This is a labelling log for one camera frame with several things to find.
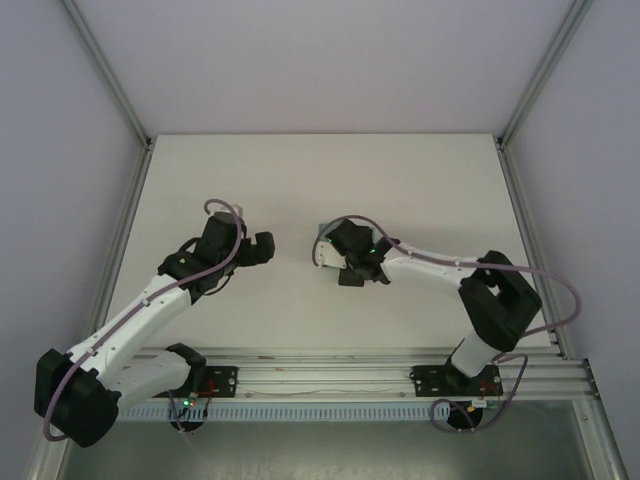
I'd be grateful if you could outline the teal paper box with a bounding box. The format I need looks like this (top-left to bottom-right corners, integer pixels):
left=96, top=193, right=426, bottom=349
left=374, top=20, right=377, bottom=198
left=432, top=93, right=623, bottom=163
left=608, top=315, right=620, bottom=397
left=318, top=221, right=379, bottom=251

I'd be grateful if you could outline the grey metal sheet panel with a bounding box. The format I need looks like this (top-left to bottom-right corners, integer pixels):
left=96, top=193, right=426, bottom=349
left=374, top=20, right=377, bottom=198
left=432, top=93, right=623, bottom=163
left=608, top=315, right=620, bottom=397
left=59, top=419, right=594, bottom=480

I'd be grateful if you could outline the aluminium side frame rail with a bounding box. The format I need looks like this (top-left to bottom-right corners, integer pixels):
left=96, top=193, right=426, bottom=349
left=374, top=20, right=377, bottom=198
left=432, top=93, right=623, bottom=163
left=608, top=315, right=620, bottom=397
left=27, top=139, right=154, bottom=480
left=497, top=139, right=630, bottom=480

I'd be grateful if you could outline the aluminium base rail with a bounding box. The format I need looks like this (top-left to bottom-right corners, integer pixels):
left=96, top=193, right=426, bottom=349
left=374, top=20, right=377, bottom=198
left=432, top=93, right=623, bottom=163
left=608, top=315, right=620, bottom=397
left=134, top=349, right=599, bottom=401

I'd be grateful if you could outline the white slotted cable duct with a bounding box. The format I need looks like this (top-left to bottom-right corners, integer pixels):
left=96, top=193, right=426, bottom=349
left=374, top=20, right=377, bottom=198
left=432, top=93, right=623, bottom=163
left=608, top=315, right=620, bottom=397
left=119, top=403, right=494, bottom=422

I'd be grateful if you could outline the aluminium frame post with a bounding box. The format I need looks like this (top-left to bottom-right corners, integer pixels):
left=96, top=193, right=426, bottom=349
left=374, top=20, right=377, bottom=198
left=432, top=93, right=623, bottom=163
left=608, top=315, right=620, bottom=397
left=62, top=0, right=153, bottom=151
left=497, top=0, right=595, bottom=150

